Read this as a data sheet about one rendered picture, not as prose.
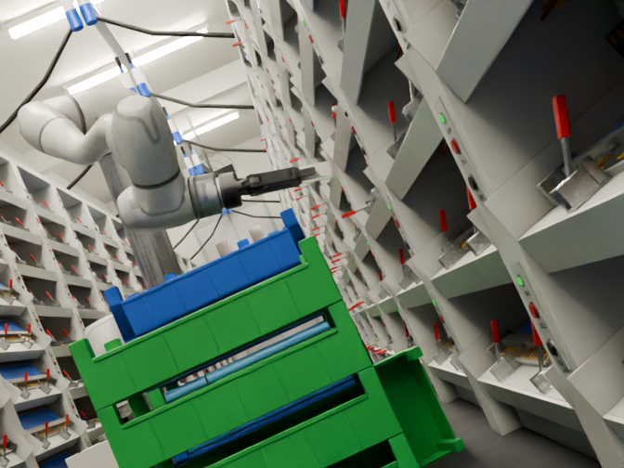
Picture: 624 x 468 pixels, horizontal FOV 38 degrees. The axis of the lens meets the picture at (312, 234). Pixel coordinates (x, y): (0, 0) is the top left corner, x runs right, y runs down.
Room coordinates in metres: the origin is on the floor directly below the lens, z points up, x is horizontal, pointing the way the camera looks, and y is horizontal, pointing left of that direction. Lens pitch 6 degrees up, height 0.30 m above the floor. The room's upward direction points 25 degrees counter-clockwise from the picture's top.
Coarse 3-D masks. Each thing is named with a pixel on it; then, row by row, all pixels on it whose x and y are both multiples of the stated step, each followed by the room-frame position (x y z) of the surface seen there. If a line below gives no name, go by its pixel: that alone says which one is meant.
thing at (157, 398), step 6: (324, 318) 1.49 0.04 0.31; (174, 384) 1.48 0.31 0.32; (156, 390) 1.30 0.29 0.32; (168, 390) 1.48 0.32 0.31; (150, 396) 1.30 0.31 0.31; (156, 396) 1.30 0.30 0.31; (162, 396) 1.30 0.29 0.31; (150, 402) 1.30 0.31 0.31; (156, 402) 1.30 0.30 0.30; (162, 402) 1.30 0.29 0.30; (156, 408) 1.30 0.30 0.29
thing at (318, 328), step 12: (324, 324) 1.32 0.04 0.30; (300, 336) 1.32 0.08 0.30; (312, 336) 1.32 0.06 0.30; (264, 348) 1.32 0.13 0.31; (276, 348) 1.32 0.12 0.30; (240, 360) 1.31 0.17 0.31; (252, 360) 1.31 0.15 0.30; (216, 372) 1.31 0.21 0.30; (228, 372) 1.31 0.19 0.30; (192, 384) 1.31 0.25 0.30; (204, 384) 1.31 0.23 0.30; (168, 396) 1.31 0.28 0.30; (180, 396) 1.31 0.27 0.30
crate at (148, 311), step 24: (288, 216) 1.31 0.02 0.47; (264, 240) 1.31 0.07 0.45; (288, 240) 1.31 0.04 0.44; (216, 264) 1.31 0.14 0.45; (240, 264) 1.31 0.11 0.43; (264, 264) 1.31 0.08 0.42; (288, 264) 1.31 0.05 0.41; (168, 288) 1.30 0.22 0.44; (192, 288) 1.30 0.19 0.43; (216, 288) 1.31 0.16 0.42; (240, 288) 1.31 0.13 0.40; (120, 312) 1.30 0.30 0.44; (144, 312) 1.30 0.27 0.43; (168, 312) 1.30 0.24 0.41; (192, 312) 1.33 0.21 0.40
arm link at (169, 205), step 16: (176, 176) 1.79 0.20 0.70; (128, 192) 1.81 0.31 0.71; (144, 192) 1.78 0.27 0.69; (160, 192) 1.78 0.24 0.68; (176, 192) 1.80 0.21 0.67; (128, 208) 1.81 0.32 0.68; (144, 208) 1.80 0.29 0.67; (160, 208) 1.80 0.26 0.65; (176, 208) 1.81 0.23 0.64; (192, 208) 1.82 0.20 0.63; (128, 224) 1.82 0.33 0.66; (144, 224) 1.82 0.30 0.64; (160, 224) 1.83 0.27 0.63; (176, 224) 1.84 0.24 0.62
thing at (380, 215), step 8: (368, 168) 1.71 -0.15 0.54; (368, 176) 1.71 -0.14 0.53; (376, 184) 1.71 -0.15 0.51; (368, 200) 2.32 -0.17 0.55; (376, 200) 1.83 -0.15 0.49; (384, 200) 1.75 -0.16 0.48; (360, 208) 2.32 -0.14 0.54; (376, 208) 1.91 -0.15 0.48; (384, 208) 1.82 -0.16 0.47; (360, 216) 2.31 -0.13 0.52; (368, 216) 2.32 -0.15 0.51; (376, 216) 2.00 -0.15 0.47; (384, 216) 1.91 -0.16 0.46; (368, 224) 2.21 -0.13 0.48; (376, 224) 2.09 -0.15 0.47; (384, 224) 1.98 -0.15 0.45; (376, 232) 2.20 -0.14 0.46
